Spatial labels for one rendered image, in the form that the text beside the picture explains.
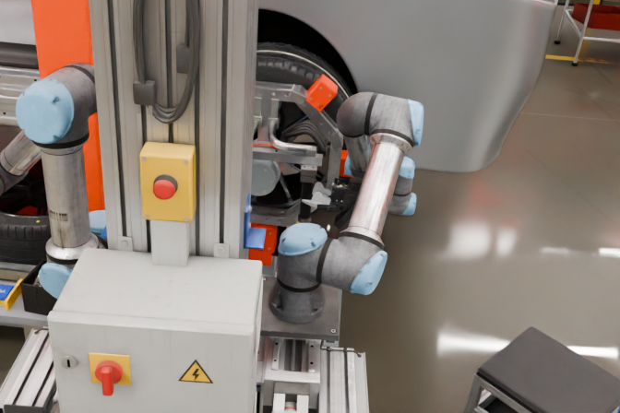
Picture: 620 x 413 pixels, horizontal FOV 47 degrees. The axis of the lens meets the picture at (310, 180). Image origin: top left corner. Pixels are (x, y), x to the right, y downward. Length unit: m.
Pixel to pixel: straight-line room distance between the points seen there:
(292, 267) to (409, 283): 1.69
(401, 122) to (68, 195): 0.84
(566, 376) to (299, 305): 1.13
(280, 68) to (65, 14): 0.72
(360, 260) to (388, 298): 1.58
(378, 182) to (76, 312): 0.86
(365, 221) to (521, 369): 1.03
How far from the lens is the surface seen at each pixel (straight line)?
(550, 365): 2.65
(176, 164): 1.21
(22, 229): 2.84
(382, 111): 1.87
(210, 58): 1.18
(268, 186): 2.38
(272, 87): 2.40
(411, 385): 2.91
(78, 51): 2.19
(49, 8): 2.18
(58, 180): 1.59
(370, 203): 1.78
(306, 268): 1.75
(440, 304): 3.32
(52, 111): 1.49
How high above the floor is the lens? 2.03
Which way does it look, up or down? 30 degrees down
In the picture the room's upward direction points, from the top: 5 degrees clockwise
